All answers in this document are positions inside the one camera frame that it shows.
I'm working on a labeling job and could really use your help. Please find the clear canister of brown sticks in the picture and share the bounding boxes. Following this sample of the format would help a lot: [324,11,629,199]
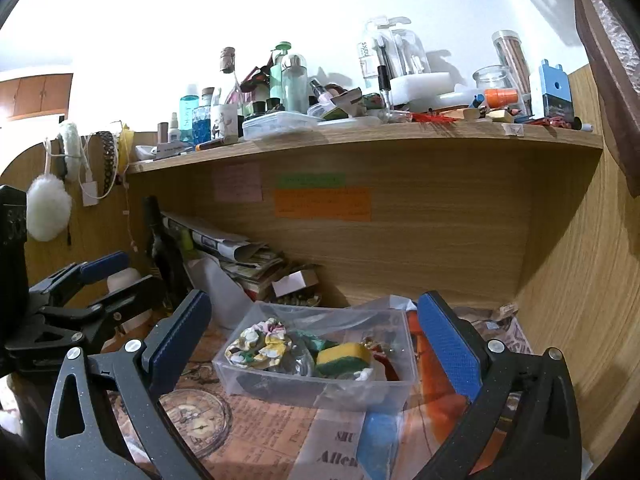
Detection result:
[491,29,532,111]

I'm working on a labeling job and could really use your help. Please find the yellow hanging cloth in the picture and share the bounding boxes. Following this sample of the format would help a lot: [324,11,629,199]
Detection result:
[117,124,135,172]

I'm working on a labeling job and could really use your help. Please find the black upright tool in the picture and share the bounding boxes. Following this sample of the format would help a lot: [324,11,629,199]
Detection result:
[144,196,192,312]

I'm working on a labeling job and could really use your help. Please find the white lidded plastic container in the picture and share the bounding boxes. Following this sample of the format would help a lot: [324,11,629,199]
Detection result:
[242,110,321,141]

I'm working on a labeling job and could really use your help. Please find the floral scrunchie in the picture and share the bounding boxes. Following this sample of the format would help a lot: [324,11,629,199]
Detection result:
[224,317,301,374]

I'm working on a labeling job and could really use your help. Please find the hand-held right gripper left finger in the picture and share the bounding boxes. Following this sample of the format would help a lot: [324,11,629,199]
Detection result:
[44,289,213,480]

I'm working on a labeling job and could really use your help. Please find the black patterned headband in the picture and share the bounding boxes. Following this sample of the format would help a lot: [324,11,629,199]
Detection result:
[94,131,117,199]

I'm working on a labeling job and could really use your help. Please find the stack of newspapers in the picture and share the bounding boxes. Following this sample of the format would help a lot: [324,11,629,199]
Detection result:
[159,209,287,297]

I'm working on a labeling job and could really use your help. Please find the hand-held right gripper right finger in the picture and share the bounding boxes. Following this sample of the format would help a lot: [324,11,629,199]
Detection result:
[415,290,583,480]

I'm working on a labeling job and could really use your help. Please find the orange tube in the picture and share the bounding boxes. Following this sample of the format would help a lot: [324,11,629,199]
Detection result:
[482,88,520,110]

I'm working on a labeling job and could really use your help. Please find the blue box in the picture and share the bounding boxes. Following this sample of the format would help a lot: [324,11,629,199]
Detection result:
[538,58,573,121]

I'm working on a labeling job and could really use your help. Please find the wooden shelf unit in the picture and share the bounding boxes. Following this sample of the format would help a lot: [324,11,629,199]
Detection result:
[0,62,640,466]

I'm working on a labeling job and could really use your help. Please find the yellow and green sponge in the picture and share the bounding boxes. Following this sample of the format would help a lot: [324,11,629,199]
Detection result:
[314,343,374,379]

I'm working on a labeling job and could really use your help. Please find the green pump bottle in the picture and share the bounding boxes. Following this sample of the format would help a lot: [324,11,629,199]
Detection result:
[269,39,294,104]

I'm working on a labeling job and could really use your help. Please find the clear plastic bag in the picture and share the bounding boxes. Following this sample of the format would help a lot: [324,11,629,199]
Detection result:
[349,294,419,322]

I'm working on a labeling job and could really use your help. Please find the white plastic jar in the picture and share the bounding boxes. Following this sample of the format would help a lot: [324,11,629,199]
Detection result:
[107,267,154,332]

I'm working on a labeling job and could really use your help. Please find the glass jar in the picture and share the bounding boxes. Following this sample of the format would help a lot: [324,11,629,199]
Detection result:
[472,64,519,101]

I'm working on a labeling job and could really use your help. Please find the black cosmetic brush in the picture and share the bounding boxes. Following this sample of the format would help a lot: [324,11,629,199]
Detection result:
[377,47,394,116]

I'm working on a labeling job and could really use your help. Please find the white foam block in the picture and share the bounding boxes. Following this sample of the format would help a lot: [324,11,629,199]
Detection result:
[388,71,454,106]

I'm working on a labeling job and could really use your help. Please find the pink sticky note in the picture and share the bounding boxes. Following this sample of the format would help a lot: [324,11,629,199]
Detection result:
[214,163,264,204]

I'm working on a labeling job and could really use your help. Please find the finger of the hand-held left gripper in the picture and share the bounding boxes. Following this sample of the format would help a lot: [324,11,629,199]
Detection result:
[4,275,166,372]
[27,251,130,307]

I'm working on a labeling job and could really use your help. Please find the white tube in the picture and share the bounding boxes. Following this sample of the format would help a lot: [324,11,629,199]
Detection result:
[154,140,194,161]

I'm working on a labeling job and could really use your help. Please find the white fluffy puff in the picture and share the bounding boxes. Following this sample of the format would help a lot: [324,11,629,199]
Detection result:
[25,174,73,241]

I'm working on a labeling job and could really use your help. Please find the printed table cover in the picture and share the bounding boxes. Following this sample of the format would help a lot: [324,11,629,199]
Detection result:
[100,304,537,480]

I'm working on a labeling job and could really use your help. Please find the small cardboard box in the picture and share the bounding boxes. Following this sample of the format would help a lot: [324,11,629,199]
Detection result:
[269,268,321,299]

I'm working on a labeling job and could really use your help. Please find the white fluffy headband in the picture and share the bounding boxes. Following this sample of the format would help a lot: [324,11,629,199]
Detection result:
[57,120,84,182]

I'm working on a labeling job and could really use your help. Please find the brown hanging cloth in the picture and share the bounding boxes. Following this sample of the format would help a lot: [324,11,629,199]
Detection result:
[575,0,640,197]

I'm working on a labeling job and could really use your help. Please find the wooden wall cabinet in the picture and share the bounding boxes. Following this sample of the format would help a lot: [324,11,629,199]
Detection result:
[0,72,74,121]

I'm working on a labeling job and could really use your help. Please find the teal liquid bottle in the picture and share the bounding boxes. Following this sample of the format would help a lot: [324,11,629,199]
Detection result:
[179,83,201,144]

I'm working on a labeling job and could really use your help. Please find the orange sticky note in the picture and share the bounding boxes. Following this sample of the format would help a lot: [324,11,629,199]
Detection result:
[273,187,374,222]

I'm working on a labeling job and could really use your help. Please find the orange and black marker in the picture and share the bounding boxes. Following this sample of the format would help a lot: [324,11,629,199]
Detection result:
[194,134,239,152]

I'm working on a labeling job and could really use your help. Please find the clear bottle with cork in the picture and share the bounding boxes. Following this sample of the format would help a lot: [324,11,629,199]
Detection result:
[219,47,241,106]

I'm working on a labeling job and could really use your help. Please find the blue bead jar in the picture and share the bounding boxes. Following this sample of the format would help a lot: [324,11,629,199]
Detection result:
[192,87,216,145]

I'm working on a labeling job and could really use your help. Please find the green sticky note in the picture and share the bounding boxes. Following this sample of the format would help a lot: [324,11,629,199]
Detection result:
[277,173,347,189]

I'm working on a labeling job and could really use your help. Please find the frosted bottle with silver cap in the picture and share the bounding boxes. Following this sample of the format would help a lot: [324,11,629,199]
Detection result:
[280,53,310,114]

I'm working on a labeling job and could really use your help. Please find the white printed mug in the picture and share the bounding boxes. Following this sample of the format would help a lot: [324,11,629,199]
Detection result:
[209,103,240,139]

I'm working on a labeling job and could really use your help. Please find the clear plastic storage box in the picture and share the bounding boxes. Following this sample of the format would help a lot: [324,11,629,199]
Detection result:
[212,302,420,409]

